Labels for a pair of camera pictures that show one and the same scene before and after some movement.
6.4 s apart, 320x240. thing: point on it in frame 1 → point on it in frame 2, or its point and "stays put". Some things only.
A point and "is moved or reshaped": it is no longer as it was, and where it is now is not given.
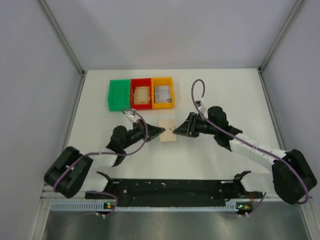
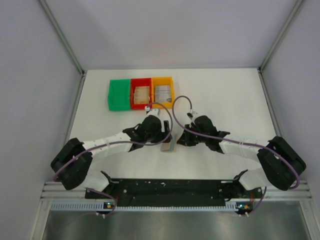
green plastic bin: x=119 y=94 stays put
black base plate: x=144 y=191 stays put
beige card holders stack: x=141 y=95 stays put
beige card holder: x=169 y=126 is moved or reshaped
